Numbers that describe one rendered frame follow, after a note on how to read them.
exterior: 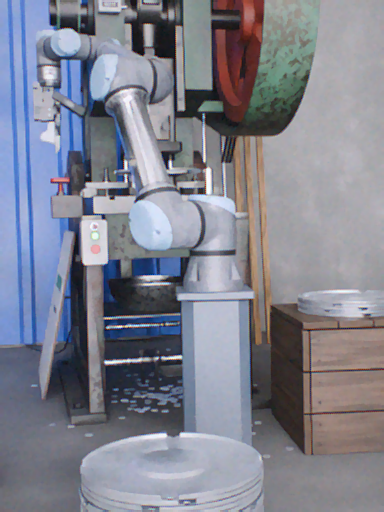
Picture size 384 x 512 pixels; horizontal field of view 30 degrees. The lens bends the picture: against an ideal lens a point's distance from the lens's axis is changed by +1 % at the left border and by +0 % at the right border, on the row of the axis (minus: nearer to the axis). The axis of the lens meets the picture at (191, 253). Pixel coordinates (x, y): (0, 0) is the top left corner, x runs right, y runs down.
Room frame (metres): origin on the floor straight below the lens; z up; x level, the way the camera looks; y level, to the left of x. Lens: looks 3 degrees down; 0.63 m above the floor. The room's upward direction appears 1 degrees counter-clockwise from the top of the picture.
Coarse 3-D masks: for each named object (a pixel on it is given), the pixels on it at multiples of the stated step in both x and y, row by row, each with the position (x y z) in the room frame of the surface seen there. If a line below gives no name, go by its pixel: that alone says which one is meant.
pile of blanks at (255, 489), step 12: (84, 480) 1.08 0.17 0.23; (252, 480) 1.08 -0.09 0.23; (84, 492) 1.08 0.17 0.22; (96, 492) 1.04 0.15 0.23; (228, 492) 1.02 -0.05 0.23; (240, 492) 1.04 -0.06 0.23; (252, 492) 1.06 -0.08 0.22; (84, 504) 1.08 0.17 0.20; (96, 504) 1.04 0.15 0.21; (108, 504) 1.03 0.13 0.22; (120, 504) 1.01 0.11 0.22; (132, 504) 1.02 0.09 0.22; (144, 504) 1.00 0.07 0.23; (156, 504) 0.99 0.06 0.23; (168, 504) 0.99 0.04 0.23; (180, 504) 0.99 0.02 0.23; (192, 504) 1.01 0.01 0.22; (204, 504) 1.00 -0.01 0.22; (216, 504) 1.01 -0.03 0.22; (228, 504) 1.02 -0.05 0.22; (240, 504) 1.05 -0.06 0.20; (252, 504) 1.07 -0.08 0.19
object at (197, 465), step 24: (96, 456) 1.18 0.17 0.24; (120, 456) 1.18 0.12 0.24; (144, 456) 1.16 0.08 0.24; (168, 456) 1.16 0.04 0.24; (192, 456) 1.15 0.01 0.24; (216, 456) 1.17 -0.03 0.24; (240, 456) 1.16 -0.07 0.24; (96, 480) 1.07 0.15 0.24; (120, 480) 1.07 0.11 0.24; (144, 480) 1.07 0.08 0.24; (168, 480) 1.07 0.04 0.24; (192, 480) 1.06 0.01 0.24; (216, 480) 1.06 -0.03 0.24; (240, 480) 1.06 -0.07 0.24
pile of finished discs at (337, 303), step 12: (300, 300) 2.05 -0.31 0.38; (312, 300) 1.98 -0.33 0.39; (324, 300) 2.01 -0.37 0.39; (336, 300) 2.01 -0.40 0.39; (348, 300) 2.00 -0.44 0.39; (360, 300) 1.99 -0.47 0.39; (372, 300) 1.99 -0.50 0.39; (312, 312) 1.99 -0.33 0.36; (324, 312) 1.96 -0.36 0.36; (336, 312) 1.94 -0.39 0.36; (348, 312) 1.93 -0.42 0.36; (360, 312) 1.92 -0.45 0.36; (372, 312) 1.93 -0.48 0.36
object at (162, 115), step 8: (144, 56) 2.51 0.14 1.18; (168, 64) 2.48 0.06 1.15; (168, 96) 2.48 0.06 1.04; (160, 104) 2.48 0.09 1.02; (168, 104) 2.48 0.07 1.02; (152, 112) 2.47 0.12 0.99; (160, 112) 2.48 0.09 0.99; (168, 112) 2.48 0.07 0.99; (152, 120) 2.44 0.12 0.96; (160, 120) 2.45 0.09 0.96; (168, 120) 2.45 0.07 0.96; (160, 128) 2.45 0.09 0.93; (168, 128) 2.45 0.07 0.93; (160, 136) 2.45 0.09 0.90; (168, 136) 2.45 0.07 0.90
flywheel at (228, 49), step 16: (224, 0) 2.88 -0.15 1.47; (240, 0) 2.60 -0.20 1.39; (256, 0) 2.53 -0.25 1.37; (256, 16) 2.54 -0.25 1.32; (224, 32) 2.91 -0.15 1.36; (240, 32) 2.60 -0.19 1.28; (256, 32) 2.54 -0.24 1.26; (224, 48) 2.91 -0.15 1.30; (240, 48) 2.72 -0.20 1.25; (256, 48) 2.54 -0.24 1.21; (224, 64) 2.90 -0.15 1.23; (240, 64) 2.74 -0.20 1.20; (256, 64) 2.54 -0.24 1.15; (224, 80) 2.87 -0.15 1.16; (240, 80) 2.74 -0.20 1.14; (224, 96) 2.82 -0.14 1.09; (240, 96) 2.73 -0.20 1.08; (240, 112) 2.62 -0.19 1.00
